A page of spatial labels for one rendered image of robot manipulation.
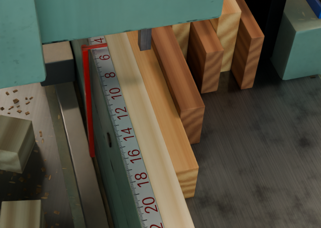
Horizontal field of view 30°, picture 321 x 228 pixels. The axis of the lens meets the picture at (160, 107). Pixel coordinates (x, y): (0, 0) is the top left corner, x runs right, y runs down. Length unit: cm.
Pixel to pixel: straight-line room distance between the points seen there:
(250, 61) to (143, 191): 17
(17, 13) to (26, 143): 26
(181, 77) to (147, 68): 3
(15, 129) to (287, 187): 27
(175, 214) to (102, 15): 14
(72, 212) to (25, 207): 6
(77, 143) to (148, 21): 21
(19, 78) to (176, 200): 13
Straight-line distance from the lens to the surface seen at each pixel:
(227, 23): 51
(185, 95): 47
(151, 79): 48
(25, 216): 53
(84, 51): 48
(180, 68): 49
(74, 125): 62
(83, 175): 58
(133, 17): 43
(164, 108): 46
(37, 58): 39
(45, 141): 62
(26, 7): 36
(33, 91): 67
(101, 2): 41
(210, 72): 51
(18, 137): 59
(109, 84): 46
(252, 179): 48
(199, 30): 51
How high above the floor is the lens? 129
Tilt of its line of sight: 49 degrees down
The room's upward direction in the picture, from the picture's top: 4 degrees clockwise
